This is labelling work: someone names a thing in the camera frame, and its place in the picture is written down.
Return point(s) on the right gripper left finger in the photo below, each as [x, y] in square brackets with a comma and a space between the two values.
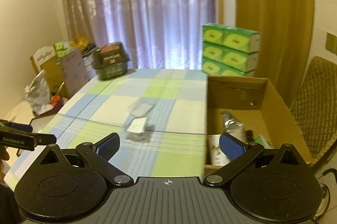
[97, 156]

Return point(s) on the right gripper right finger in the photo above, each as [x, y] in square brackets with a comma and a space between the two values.
[241, 156]

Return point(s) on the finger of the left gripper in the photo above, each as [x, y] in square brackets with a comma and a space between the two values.
[21, 127]
[43, 139]

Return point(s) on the white parrot ointment box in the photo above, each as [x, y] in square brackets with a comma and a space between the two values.
[217, 157]

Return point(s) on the silver foil bag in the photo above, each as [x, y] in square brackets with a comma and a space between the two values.
[233, 126]

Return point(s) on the white green medicine box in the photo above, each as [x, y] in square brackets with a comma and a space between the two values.
[261, 140]

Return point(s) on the operator hand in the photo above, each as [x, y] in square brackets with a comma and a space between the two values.
[4, 157]

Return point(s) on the crumpled silver plastic bag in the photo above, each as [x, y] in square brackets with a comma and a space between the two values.
[38, 95]

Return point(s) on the white pad in clear wrap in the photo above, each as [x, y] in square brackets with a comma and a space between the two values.
[138, 131]

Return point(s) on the brown cardboard box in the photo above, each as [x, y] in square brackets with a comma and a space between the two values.
[256, 103]

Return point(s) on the clear plastic tray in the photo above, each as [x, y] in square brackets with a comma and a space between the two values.
[139, 109]

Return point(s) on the brown cardboard boxes pile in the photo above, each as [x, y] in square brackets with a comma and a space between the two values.
[67, 65]

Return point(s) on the checkered tablecloth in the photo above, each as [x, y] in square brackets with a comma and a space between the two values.
[175, 144]

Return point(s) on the wicker chair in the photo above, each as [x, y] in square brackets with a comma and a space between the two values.
[314, 108]

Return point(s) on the dark green food container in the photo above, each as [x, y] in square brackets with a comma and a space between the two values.
[110, 61]

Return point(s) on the green tissue pack stack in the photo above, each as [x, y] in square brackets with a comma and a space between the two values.
[229, 51]

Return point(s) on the purple curtain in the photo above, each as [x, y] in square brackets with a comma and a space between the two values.
[155, 33]

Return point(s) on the brown curtain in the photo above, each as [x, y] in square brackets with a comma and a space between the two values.
[286, 28]

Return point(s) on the wall socket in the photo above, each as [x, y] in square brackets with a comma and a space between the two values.
[331, 43]

